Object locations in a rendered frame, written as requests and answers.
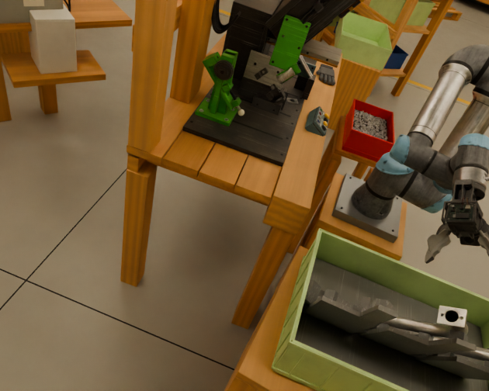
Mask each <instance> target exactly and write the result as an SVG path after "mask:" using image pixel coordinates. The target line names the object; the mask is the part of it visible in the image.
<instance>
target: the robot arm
mask: <svg viewBox="0 0 489 391"><path fill-rule="evenodd" d="M469 83H471V84H472V85H475V88H474V89H473V91H472V93H473V100H472V102H471V103H470V104H469V106H468V107H467V109H466V111H465V112H464V114H463V115H462V116H461V118H460V120H459V121H458V123H457V124H456V126H455V127H454V129H453V131H452V132H451V134H450V135H449V136H448V138H447V139H446V141H445V143H444V144H443V145H442V147H441V148H440V150H439V151H436V150H434V149H432V145H433V144H434V142H435V139H436V137H437V136H438V134H439V132H440V130H441V129H442V126H443V124H444V122H445V121H446V119H447V117H448V115H449V113H450V111H451V110H452V108H453V106H454V104H455V102H456V100H457V99H458V97H459V95H460V93H461V91H462V89H463V87H464V86H466V85H468V84H469ZM488 127H489V45H486V44H475V45H471V46H468V47H464V48H463V49H460V50H458V51H457V52H455V53H454V54H452V55H451V56H450V57H449V58H448V59H447V60H446V61H445V62H444V64H443V65H442V66H441V68H440V70H439V79H438V81H437V82H436V84H435V86H434V88H433V89H432V91H431V93H430V95H429V97H428V98H427V100H426V102H425V104H424V105H423V107H422V109H421V111H420V113H419V114H418V117H417V118H416V120H415V121H414V123H413V125H412V127H411V129H410V130H409V132H408V134H407V135H404V134H401V135H400V136H399V137H398V138H397V140H396V141H395V143H394V145H393V146H392V148H391V150H390V152H387V153H385V154H384V155H383V156H382V157H381V158H380V159H379V160H378V162H377V163H376V166H375V168H374V169H373V171H372V172H371V174H370V176H369V177H368V179H367V180H366V182H365V183H364V184H362V185H361V186H359V187H358V188H357V189H356V190H355V191H354V193H353V194H352V204H353V206H354V207H355V208H356V209H357V210H358V211H359V212H360V213H361V214H362V215H364V216H367V217H369V218H371V219H375V220H382V219H385V218H386V217H387V216H388V215H389V213H390V211H391V208H392V205H393V201H394V197H395V196H399V197H401V198H402V199H404V200H406V201H408V202H410V203H412V204H413V205H415V206H417V207H419V208H420V209H423V210H425V211H427V212H429V213H437V212H438V211H440V210H441V209H443V210H442V219H441V221H442V223H443V224H442V225H441V226H440V227H439V229H438V230H437V232H436V234H432V235H430V236H429V237H428V239H427V242H428V250H427V252H426V255H425V263H426V264H428V263H429V262H431V261H433V260H434V258H435V256H436V255H437V254H438V253H440V251H441V249H442V248H443V247H445V246H447V245H448V244H449V243H450V242H451V240H450V236H449V235H450V234H451V232H452V233H453V234H454V235H456V236H457V238H459V239H460V243H461V244H462V245H471V246H481V247H483V248H484V249H486V250H487V255H488V256H489V225H488V224H487V223H486V221H485V219H483V218H482V217H483V212H482V210H481V208H480V206H479V203H478V201H479V200H482V199H483V198H484V197H485V192H486V190H487V181H489V177H488V174H489V137H487V136H485V135H484V133H485V132H486V130H487V128H488ZM452 198H453V200H452V201H450V200H451V199H452ZM448 203H450V204H449V205H448ZM445 210H446V213H445V218H444V212H445Z"/></svg>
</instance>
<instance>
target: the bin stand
mask: <svg viewBox="0 0 489 391"><path fill-rule="evenodd" d="M344 128H345V116H340V118H339V120H338V123H337V126H336V129H335V131H334V133H333V135H332V137H331V140H330V142H329V144H328V146H327V148H326V150H325V152H324V155H323V157H322V159H321V163H320V166H319V170H318V174H317V181H316V185H315V189H314V196H313V200H312V203H311V208H310V212H309V213H308V215H307V217H306V219H305V221H304V222H303V225H302V227H301V228H300V231H299V233H298V234H297V235H296V236H295V237H294V239H293V241H292V243H291V245H290V247H289V249H288V251H287V252H289V253H291V254H293V252H294V251H295V250H296V248H297V245H298V244H299V242H300V239H301V237H302V236H303V234H304V232H305V230H306V229H307V226H308V224H309V222H310V220H311V219H312V217H313V215H314V213H315V211H316V209H317V207H318V205H319V204H320V202H321V200H322V198H323V196H324V194H325V192H326V190H327V189H328V186H329V185H330V183H331V180H332V178H333V176H334V174H335V172H336V171H337V170H338V167H339V165H340V164H341V162H342V157H341V156H343V157H346V158H349V159H351V160H354V161H358V164H357V165H356V167H355V170H354V172H353V173H352V176H354V177H357V178H359V179H361V178H362V176H363V175H364V173H365V172H366V169H367V168H368V167H369V166H370V167H373V168H375V166H376V162H375V161H372V160H370V159H367V158H364V157H361V156H359V155H356V154H353V153H350V152H348V151H344V150H342V141H343V134H344ZM373 168H371V169H370V170H369V172H368V173H367V175H366V177H365V178H364V180H363V181H365V182H366V180H367V179H368V177H369V176H370V174H371V172H372V171H373Z"/></svg>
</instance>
